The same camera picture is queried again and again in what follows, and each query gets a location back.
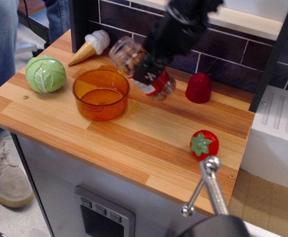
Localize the black chair base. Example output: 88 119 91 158
17 0 50 49

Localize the black metal shelf post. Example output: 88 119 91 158
249 13 288 113

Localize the white toy sink block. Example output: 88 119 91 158
241 86 288 187

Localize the grey oven control panel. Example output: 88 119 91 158
74 186 136 237

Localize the light wooden shelf board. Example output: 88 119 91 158
136 0 283 41

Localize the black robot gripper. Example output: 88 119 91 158
133 9 209 86

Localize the green toy cabbage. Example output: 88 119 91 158
25 55 67 93

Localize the beige suede shoe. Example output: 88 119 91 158
0 138 34 208

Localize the black clamp base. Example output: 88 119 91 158
177 215 251 237

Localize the dark red jar lid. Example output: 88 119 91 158
185 72 212 104

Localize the red toy strawberry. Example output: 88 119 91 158
190 130 219 161

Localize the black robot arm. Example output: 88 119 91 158
133 0 223 85

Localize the clear jar of almonds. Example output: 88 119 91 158
108 36 177 102

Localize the grey toy oven cabinet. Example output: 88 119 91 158
12 135 205 237

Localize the toy ice cream cone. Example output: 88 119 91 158
68 30 110 66

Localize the orange transparent plastic pot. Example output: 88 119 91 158
72 65 130 122

